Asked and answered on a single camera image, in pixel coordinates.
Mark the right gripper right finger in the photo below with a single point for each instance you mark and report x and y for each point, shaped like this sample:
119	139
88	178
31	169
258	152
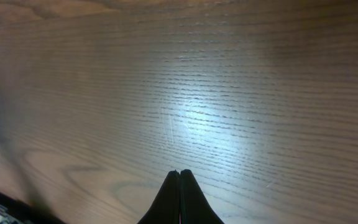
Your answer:
194	207

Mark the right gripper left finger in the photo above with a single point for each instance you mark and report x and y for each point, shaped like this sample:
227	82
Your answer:
165	209

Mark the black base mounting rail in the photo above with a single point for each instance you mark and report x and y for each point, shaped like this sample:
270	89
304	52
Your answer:
15	211

